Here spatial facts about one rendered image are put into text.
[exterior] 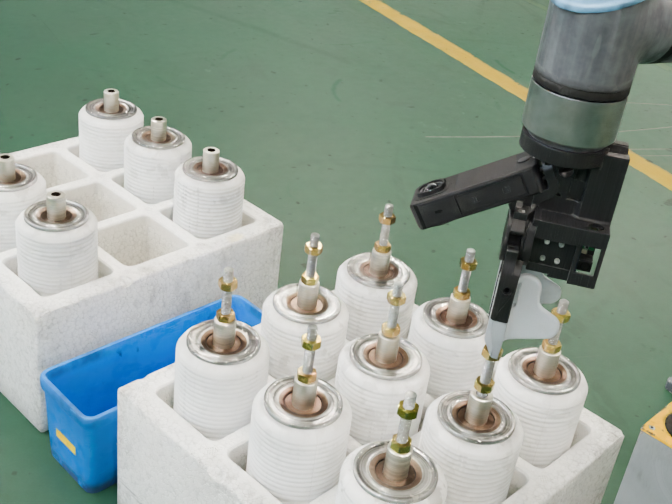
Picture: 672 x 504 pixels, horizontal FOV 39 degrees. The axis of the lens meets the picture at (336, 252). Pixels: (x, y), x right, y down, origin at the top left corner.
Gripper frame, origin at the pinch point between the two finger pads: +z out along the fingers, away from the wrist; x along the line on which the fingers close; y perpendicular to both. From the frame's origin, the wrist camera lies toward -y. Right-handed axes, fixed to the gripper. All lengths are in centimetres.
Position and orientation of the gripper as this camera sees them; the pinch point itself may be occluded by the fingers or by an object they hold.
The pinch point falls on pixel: (490, 331)
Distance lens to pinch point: 88.1
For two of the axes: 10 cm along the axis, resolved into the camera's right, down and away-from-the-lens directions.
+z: -1.2, 8.5, 5.1
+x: 2.3, -4.8, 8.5
